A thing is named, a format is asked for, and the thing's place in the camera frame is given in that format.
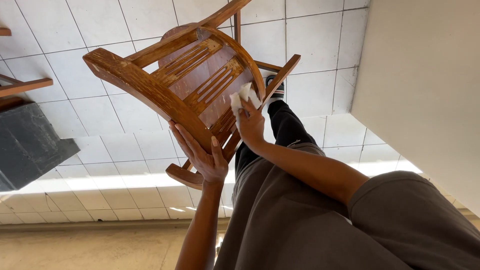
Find person's right hand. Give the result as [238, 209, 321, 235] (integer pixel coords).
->
[237, 98, 267, 151]

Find person's left hand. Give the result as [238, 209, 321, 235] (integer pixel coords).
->
[168, 120, 230, 185]

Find white cleaning cloth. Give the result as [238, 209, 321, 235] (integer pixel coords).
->
[229, 82, 263, 131]

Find brown wooden armchair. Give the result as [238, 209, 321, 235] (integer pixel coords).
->
[82, 0, 302, 191]

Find black striped sandal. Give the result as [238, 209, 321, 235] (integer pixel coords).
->
[265, 74, 285, 101]

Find black trousers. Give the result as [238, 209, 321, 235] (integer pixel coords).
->
[234, 99, 319, 178]

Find brown shirt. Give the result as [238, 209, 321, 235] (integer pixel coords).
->
[213, 142, 480, 270]

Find dark grey block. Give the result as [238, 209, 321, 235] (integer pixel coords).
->
[0, 101, 81, 192]

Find wooden furniture frame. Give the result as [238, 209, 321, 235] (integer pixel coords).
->
[0, 27, 54, 112]

